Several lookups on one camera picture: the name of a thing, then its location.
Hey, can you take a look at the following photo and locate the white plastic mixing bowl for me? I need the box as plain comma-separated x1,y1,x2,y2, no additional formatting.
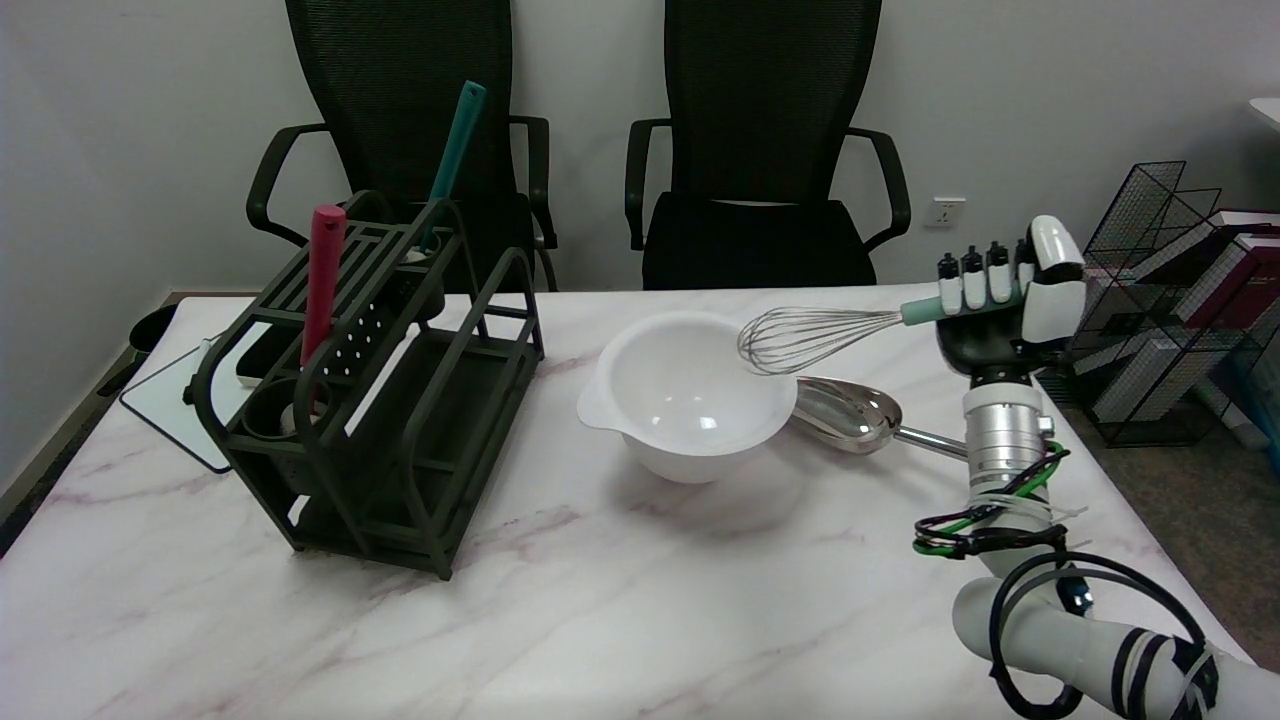
577,311,799,485

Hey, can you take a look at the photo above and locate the black mesh office chair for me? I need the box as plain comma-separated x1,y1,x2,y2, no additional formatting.
625,0,912,291
246,0,559,293

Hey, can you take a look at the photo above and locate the red utensil handle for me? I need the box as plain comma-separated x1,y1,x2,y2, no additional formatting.
300,204,348,366

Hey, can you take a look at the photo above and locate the stainless steel scoop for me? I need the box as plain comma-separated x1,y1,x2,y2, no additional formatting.
795,376,970,461

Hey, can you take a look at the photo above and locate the black book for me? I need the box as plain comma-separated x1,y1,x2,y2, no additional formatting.
1130,222,1280,291

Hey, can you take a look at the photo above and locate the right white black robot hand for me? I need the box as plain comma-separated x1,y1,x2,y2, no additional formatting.
935,214,1088,387

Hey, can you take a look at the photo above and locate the green and black cable bundle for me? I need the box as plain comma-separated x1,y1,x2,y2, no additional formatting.
912,440,1072,560

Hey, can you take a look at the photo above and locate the black waste bin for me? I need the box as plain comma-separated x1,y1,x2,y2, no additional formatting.
128,304,179,357

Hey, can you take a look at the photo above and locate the white board with black edge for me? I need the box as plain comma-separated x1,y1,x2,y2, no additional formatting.
120,340,271,474

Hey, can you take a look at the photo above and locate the maroon book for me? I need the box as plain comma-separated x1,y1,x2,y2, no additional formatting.
1180,235,1280,333

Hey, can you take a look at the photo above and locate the whisk with mint handle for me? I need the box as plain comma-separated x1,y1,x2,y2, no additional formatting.
737,295,1026,377

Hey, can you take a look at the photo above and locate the black wire mesh rack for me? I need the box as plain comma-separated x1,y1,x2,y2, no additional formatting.
1060,160,1280,451

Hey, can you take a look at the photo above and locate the teal utensil handle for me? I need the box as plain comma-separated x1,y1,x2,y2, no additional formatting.
418,80,488,251

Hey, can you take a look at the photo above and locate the dark green dish rack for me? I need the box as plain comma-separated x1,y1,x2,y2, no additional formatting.
183,190,546,581

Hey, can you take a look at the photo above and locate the black looped cable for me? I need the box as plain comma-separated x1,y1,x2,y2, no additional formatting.
987,551,1212,720

